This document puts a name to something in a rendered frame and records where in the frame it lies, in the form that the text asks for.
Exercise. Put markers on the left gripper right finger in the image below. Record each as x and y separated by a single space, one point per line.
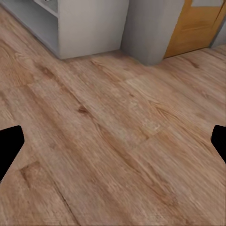
218 139

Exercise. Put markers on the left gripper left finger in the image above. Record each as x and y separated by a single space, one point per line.
11 141

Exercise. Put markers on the door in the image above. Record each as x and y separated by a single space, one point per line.
197 25

